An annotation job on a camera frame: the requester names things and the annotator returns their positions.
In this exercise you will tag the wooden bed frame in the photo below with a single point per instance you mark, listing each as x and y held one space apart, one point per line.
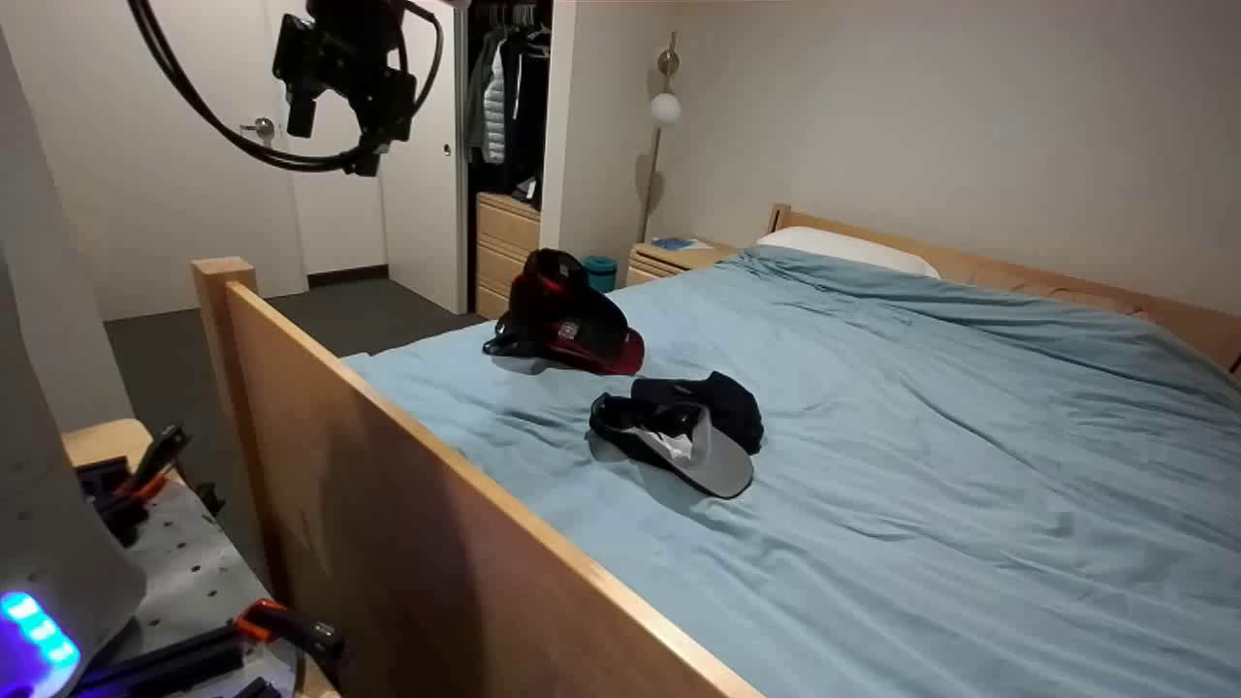
427 568

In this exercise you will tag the light blue bedsheet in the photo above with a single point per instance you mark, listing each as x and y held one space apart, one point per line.
934 491

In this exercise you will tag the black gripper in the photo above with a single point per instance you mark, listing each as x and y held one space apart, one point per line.
374 80

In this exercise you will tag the black cap with gray brim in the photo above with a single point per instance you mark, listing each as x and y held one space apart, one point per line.
683 433

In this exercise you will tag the white pillow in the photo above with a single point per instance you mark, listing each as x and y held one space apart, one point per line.
848 251

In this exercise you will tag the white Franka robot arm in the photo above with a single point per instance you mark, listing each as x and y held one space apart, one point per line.
40 427

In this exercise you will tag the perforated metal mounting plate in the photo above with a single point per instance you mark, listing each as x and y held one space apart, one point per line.
197 568

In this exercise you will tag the white closet door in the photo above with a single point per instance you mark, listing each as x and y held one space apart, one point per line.
423 197

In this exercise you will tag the wooden dresser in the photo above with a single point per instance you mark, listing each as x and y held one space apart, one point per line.
507 254

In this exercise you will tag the teal bin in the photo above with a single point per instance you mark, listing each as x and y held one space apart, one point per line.
599 273

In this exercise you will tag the wooden nightstand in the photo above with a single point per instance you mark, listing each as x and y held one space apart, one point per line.
661 260

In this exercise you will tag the hanging clothes in closet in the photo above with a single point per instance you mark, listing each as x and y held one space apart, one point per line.
497 104

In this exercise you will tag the small blue nightstand item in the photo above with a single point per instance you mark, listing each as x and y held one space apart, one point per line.
671 242

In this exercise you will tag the orange and black clamp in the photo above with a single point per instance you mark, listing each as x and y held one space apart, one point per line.
145 480
278 626

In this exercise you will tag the wall lamp with white globe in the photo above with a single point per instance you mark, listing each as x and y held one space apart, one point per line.
665 110

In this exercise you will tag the black cap with red brim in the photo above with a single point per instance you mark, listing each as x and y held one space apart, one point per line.
567 316

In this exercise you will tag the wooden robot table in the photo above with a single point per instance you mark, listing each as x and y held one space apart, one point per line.
109 440

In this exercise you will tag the white room door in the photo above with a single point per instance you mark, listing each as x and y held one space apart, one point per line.
339 219

